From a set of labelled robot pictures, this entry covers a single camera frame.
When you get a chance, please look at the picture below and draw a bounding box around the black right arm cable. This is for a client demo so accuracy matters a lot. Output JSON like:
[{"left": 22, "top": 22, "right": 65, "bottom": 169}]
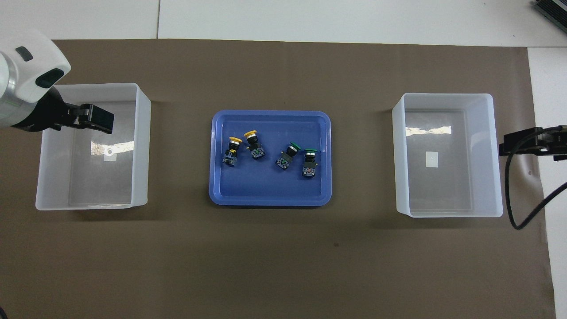
[{"left": 506, "top": 126, "right": 567, "bottom": 230}]

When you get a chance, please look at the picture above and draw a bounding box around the yellow push button switch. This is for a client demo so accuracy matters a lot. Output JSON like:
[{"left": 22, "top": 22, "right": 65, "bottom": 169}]
[
  {"left": 222, "top": 136, "right": 243, "bottom": 167},
  {"left": 243, "top": 130, "right": 266, "bottom": 160}
]

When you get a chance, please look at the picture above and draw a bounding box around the blue plastic tray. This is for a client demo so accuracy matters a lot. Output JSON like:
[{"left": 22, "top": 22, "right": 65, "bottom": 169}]
[{"left": 209, "top": 110, "right": 333, "bottom": 207}]

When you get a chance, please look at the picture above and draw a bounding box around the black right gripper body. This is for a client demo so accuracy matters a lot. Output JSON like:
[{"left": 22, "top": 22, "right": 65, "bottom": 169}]
[{"left": 544, "top": 125, "right": 567, "bottom": 161}]

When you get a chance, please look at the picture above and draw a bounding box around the brown paper table mat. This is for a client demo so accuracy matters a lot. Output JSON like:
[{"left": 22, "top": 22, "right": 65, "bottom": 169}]
[{"left": 0, "top": 39, "right": 557, "bottom": 319}]

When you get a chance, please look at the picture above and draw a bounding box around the grey ribbed metal device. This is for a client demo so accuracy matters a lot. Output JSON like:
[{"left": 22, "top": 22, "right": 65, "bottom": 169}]
[{"left": 533, "top": 0, "right": 567, "bottom": 28}]

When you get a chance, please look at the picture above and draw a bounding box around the green push button switch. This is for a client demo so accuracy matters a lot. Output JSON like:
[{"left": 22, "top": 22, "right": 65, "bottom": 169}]
[
  {"left": 302, "top": 149, "right": 318, "bottom": 178},
  {"left": 276, "top": 141, "right": 303, "bottom": 172}
]

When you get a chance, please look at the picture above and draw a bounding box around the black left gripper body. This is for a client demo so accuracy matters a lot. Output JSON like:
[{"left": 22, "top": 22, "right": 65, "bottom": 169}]
[{"left": 11, "top": 86, "right": 83, "bottom": 133}]

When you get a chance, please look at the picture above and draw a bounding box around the translucent white plastic box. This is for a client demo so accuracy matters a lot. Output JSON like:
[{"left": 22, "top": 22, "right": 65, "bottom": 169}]
[
  {"left": 392, "top": 93, "right": 504, "bottom": 218},
  {"left": 35, "top": 83, "right": 152, "bottom": 211}
]

